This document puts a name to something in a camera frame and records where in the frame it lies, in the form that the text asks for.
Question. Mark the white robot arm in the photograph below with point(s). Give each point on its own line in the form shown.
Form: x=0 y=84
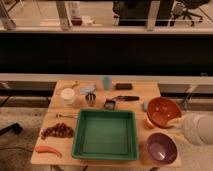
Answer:
x=197 y=129

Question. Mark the black handled peeler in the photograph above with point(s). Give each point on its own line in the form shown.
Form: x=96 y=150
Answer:
x=126 y=98

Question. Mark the bunch of red grapes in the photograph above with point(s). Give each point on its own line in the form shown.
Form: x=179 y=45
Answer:
x=60 y=130

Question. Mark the red bowl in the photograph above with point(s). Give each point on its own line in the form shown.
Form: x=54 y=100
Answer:
x=161 y=110

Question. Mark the green plastic tray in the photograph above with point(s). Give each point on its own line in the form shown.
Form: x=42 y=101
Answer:
x=105 y=135

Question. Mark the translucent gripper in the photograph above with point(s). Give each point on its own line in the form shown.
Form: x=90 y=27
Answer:
x=175 y=125

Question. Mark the black object on floor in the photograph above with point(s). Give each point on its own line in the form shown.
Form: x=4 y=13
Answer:
x=16 y=128

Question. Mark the black office chair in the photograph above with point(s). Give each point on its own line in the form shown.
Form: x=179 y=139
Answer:
x=184 y=8

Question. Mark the white lidded jar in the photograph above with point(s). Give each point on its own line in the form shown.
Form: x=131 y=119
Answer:
x=68 y=95

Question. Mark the small metal cup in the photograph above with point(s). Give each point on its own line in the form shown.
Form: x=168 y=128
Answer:
x=90 y=99

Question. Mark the small black square dish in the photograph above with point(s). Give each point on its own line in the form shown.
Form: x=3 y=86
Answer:
x=110 y=104

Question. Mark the orange fruit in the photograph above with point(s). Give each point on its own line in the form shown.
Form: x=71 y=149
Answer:
x=148 y=123

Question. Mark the light blue cup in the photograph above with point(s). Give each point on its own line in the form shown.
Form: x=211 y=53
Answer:
x=106 y=82

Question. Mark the orange carrot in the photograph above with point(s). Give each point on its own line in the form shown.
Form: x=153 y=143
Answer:
x=47 y=149

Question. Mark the metal fork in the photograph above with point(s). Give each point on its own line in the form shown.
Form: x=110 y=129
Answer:
x=66 y=116

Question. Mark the dark red background container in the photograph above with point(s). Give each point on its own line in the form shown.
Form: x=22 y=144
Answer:
x=76 y=21

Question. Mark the blue sponge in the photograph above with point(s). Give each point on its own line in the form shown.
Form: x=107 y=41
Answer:
x=145 y=106

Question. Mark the small beige spoon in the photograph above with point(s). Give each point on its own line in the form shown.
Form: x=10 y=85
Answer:
x=71 y=85

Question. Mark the dark brown rectangular block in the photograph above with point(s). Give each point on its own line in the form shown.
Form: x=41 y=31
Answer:
x=123 y=86

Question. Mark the purple bowl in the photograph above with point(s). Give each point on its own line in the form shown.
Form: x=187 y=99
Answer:
x=162 y=148

